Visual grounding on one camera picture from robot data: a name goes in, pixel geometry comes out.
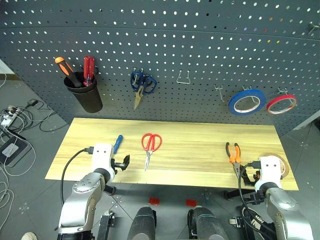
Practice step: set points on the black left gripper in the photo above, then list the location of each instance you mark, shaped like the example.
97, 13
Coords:
117, 165

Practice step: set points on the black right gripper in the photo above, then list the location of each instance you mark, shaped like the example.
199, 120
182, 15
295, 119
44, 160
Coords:
255, 178

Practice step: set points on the dark grey metal pegboard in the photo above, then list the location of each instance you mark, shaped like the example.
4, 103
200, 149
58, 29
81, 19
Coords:
175, 37

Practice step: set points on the black table leg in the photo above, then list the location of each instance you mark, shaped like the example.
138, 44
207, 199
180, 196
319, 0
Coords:
111, 190
237, 193

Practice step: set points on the orange black pliers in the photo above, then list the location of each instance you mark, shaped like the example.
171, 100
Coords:
233, 158

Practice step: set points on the brown tape roll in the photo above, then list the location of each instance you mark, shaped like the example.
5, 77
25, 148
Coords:
286, 167

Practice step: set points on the red floor marker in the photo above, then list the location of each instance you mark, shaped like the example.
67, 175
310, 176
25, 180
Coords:
191, 202
154, 201

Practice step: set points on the dark rounded shape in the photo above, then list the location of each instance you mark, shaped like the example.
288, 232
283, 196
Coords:
142, 225
206, 225

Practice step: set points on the blue tape roll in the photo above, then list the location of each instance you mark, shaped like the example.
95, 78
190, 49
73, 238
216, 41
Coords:
233, 106

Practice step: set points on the black cup holder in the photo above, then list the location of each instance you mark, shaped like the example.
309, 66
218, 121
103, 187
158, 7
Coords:
87, 97

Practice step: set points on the silver double prong hook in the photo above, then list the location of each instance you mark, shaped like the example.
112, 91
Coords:
136, 71
313, 28
220, 93
254, 98
283, 90

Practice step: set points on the red tape roll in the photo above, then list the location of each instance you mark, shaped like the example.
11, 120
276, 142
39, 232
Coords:
280, 98

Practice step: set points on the black power adapter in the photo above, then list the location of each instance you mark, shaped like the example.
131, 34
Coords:
32, 102

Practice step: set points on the black flat box device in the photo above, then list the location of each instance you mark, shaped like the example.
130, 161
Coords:
12, 150

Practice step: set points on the white shoe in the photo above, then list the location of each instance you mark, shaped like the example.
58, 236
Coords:
28, 236

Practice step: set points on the white power strip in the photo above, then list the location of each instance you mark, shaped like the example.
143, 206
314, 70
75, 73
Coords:
7, 117

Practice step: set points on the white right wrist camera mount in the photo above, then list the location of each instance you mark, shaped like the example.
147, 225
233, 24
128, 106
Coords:
268, 172

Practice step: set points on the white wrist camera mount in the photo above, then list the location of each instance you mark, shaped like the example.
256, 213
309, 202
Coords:
268, 172
101, 157

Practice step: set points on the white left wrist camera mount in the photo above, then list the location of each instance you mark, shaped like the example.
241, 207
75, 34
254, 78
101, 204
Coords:
101, 157

